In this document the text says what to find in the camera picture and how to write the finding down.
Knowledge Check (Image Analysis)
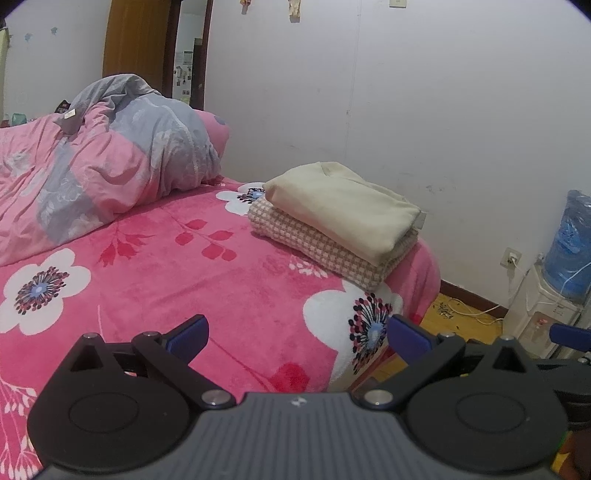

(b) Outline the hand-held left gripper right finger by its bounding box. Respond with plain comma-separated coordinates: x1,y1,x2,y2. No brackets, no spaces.
361,314,540,412

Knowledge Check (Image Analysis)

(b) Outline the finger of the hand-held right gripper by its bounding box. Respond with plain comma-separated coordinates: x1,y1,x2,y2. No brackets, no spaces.
549,322,591,350

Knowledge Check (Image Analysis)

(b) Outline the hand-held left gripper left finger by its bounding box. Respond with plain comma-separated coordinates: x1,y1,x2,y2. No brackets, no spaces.
68,314,236,411

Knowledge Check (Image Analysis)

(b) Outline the beige zip jacket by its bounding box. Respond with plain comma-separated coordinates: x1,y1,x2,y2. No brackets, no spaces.
262,161,424,267

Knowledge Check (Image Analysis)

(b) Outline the white water dispenser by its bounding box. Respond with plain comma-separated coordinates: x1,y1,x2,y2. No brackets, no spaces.
501,264,585,357

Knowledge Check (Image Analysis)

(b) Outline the blue water bottle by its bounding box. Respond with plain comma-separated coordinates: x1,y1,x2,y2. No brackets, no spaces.
540,188,591,304

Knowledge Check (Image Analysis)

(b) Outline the pink checked folded cloth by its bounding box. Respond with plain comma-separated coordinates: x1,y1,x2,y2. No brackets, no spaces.
247,195,422,293

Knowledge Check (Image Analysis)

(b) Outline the pink grey floral duvet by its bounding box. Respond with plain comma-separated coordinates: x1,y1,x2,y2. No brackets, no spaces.
0,73,231,268

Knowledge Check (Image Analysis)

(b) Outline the brown wooden door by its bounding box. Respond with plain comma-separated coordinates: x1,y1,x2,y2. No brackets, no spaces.
102,0,214,112

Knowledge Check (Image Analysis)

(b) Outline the pale green wardrobe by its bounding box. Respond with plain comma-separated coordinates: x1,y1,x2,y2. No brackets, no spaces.
0,27,11,118

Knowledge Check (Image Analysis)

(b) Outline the white power cable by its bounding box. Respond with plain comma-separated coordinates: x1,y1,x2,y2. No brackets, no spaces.
442,257,533,325

